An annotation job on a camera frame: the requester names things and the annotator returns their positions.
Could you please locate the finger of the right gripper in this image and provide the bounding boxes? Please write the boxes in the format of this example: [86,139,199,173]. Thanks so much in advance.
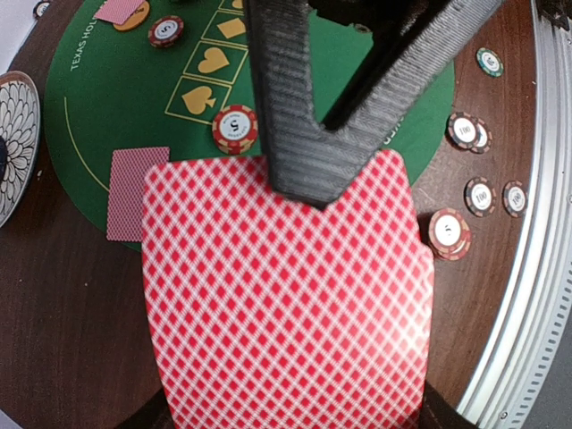
[244,1,499,209]

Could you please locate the red five chips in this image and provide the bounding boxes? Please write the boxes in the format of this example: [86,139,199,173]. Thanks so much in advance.
[212,105,258,156]
[147,15,184,48]

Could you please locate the red five chip stack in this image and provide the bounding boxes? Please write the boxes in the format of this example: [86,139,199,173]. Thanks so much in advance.
[428,207,472,261]

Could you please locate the red-backed card deck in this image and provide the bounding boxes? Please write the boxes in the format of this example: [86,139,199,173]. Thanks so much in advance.
[141,150,434,428]

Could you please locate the dealt red-backed card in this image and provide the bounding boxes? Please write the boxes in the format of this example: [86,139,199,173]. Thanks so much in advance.
[106,147,170,242]

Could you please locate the green twenty chip stack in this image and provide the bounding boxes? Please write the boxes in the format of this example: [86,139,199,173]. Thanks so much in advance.
[475,47,504,78]

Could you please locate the orange big blind button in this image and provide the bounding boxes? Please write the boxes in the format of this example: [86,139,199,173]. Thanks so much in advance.
[113,1,150,31]

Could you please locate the patterned ceramic saucer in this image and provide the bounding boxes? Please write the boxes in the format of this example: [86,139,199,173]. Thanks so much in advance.
[1,71,41,224]

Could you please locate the dark blue mug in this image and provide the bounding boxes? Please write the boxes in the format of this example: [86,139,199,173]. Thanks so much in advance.
[0,138,8,181]

